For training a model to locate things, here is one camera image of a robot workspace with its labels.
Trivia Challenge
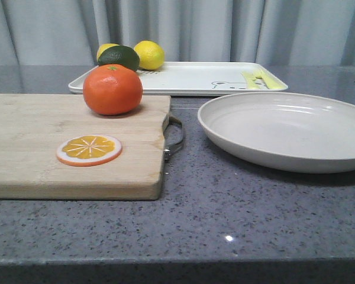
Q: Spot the orange mandarin fruit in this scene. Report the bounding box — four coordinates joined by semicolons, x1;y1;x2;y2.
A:
83;64;143;115

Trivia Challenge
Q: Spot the white round plate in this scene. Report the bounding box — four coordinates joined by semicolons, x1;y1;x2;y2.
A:
198;92;355;173

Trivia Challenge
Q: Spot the white rectangular tray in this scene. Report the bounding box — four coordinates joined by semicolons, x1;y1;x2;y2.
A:
67;61;289;98

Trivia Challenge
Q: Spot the yellow lemon right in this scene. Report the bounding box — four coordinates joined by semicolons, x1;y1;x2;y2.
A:
134;40;164;70

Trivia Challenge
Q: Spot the yellow lemon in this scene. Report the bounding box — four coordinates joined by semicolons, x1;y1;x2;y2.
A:
134;40;164;70
96;43;118;60

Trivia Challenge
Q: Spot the orange slice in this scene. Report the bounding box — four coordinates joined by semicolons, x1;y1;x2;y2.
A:
56;134;122;167

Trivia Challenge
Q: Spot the yellow plastic knife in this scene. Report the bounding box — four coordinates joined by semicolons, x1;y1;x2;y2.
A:
241;72;260;89

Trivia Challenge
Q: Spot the yellow plastic fork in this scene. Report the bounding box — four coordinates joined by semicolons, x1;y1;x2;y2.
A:
253;69;285;89

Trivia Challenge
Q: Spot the green lime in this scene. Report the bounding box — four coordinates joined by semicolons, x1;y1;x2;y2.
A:
97;45;140;72

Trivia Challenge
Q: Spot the yellow lemon left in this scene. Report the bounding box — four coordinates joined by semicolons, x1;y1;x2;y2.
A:
96;43;118;60

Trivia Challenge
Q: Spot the wooden cutting board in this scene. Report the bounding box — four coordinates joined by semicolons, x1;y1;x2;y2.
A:
0;93;170;200

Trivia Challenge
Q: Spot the grey curtain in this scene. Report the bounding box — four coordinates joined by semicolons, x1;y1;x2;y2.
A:
0;1;355;66

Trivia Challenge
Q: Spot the metal cutting board handle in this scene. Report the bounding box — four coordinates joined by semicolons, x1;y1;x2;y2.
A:
163;115;185;162

